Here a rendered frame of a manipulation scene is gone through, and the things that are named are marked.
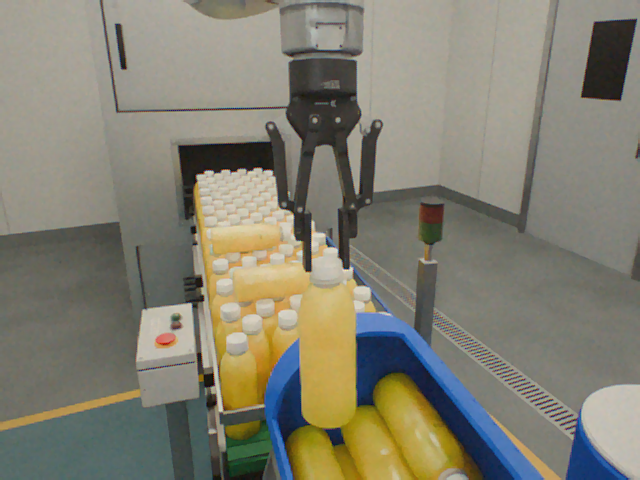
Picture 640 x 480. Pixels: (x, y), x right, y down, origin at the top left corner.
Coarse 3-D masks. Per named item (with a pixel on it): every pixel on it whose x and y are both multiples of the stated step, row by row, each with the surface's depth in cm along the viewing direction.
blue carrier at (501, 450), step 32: (384, 320) 76; (288, 352) 75; (384, 352) 80; (416, 352) 70; (288, 384) 71; (416, 384) 84; (448, 384) 63; (288, 416) 80; (448, 416) 79; (480, 416) 58; (480, 448) 71; (512, 448) 54
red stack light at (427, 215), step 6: (420, 204) 126; (420, 210) 126; (426, 210) 124; (432, 210) 123; (438, 210) 124; (444, 210) 126; (420, 216) 126; (426, 216) 124; (432, 216) 124; (438, 216) 124; (426, 222) 125; (432, 222) 124; (438, 222) 125
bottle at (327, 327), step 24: (312, 288) 60; (336, 288) 60; (312, 312) 59; (336, 312) 59; (312, 336) 59; (336, 336) 59; (312, 360) 60; (336, 360) 60; (312, 384) 61; (336, 384) 61; (312, 408) 62; (336, 408) 62
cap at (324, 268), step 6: (318, 258) 61; (324, 258) 61; (330, 258) 61; (336, 258) 61; (312, 264) 59; (318, 264) 59; (324, 264) 59; (330, 264) 59; (336, 264) 59; (312, 270) 59; (318, 270) 59; (324, 270) 58; (330, 270) 59; (336, 270) 59; (312, 276) 60; (318, 276) 59; (324, 276) 59; (330, 276) 59; (336, 276) 59
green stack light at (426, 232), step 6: (420, 222) 126; (420, 228) 127; (426, 228) 126; (432, 228) 125; (438, 228) 125; (420, 234) 127; (426, 234) 126; (432, 234) 126; (438, 234) 126; (420, 240) 128; (426, 240) 126; (432, 240) 126; (438, 240) 127
